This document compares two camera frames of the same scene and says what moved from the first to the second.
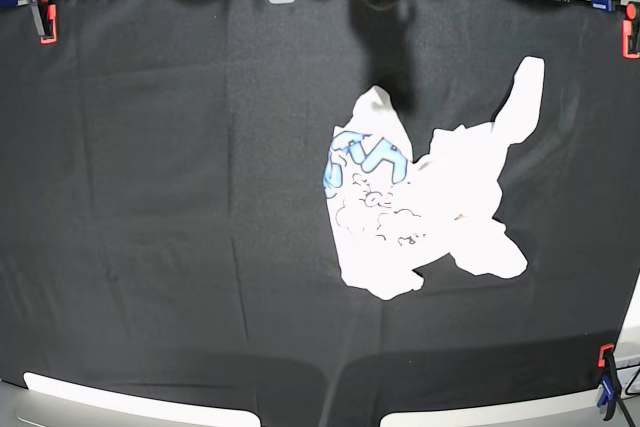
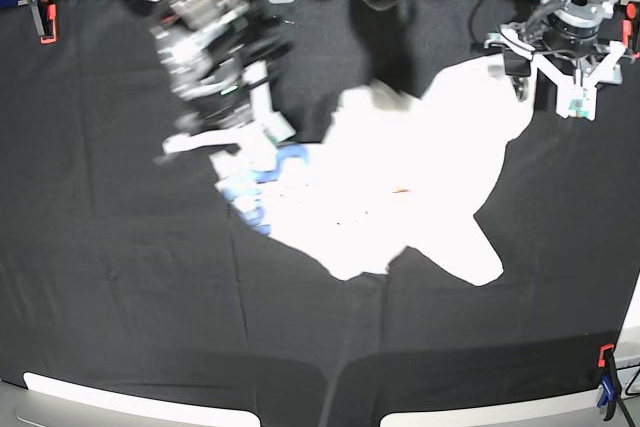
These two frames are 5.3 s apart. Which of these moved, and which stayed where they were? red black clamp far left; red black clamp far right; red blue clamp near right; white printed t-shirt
Moved: white printed t-shirt
Stayed: red black clamp far right; red blue clamp near right; red black clamp far left
